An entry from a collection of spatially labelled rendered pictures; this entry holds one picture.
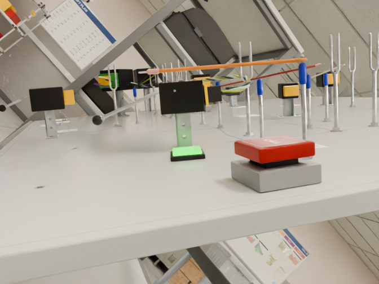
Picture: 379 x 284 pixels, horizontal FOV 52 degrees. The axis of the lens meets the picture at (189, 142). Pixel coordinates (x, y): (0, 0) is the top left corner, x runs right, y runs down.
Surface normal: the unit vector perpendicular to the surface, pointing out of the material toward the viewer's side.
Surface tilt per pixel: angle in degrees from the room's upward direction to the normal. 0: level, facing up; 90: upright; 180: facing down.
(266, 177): 90
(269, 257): 90
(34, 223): 54
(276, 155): 90
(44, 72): 90
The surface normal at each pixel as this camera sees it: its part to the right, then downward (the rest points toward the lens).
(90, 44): 0.18, -0.01
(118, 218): -0.07, -0.99
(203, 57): 0.31, 0.15
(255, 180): -0.95, 0.11
